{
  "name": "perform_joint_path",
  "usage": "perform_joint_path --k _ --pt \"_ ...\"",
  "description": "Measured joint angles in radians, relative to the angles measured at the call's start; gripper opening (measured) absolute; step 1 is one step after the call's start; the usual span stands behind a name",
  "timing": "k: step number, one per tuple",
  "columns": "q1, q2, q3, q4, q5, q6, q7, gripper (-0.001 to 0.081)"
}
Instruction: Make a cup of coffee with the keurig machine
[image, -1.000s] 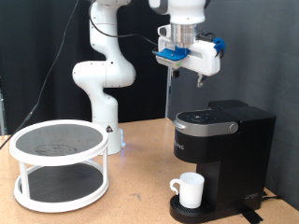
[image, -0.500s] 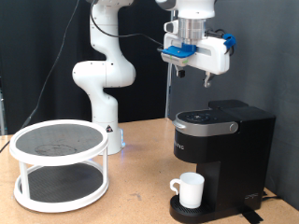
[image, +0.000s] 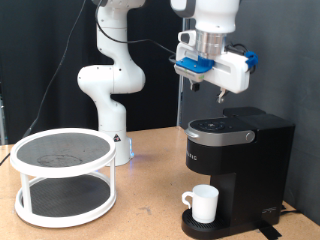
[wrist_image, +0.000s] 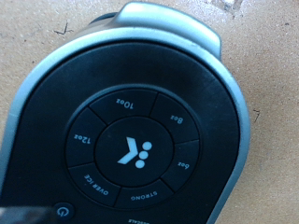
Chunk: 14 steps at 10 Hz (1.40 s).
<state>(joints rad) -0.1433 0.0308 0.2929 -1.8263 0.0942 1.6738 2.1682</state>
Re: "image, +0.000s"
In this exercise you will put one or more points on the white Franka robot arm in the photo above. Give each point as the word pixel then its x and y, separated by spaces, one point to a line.
pixel 113 80

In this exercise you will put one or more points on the black tape strip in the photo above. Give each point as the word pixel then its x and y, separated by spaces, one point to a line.
pixel 268 232

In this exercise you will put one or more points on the white mug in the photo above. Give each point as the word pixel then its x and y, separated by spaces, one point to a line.
pixel 204 203

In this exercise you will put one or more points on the black Keurig coffee machine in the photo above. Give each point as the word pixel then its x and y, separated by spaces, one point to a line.
pixel 246 180

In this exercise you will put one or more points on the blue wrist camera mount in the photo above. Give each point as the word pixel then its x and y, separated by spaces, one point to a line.
pixel 195 65

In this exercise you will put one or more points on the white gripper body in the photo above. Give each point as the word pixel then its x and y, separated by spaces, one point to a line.
pixel 230 71

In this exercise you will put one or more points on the grey metal frame pole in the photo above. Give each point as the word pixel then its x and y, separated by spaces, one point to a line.
pixel 180 106

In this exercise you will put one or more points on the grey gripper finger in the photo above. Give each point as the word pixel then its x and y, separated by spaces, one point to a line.
pixel 195 87
pixel 221 96

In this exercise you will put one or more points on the metal post at edge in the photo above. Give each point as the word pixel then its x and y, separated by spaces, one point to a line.
pixel 2 123

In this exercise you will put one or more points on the white two-tier turntable stand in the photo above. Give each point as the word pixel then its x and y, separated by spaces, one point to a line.
pixel 63 200

